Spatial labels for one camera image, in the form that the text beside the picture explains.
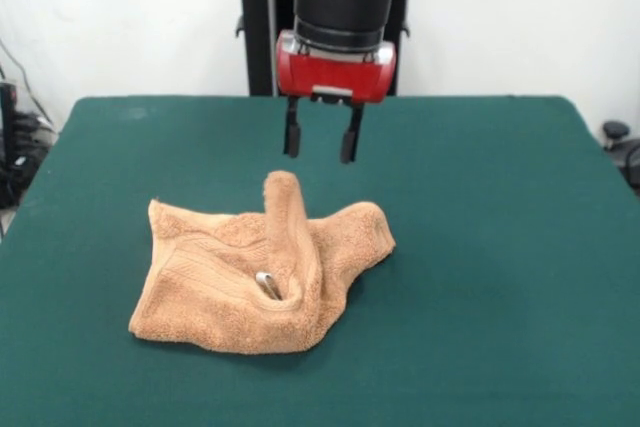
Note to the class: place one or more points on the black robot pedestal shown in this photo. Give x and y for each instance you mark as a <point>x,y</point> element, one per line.
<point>260,22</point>

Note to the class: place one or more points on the dark green table cloth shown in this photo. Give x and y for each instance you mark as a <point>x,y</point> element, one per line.
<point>475,272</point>

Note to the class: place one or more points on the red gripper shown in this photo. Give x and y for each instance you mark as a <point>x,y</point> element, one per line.
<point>330,74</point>

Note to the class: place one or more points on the tan terry towel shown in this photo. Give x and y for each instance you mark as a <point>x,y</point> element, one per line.
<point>210,307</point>

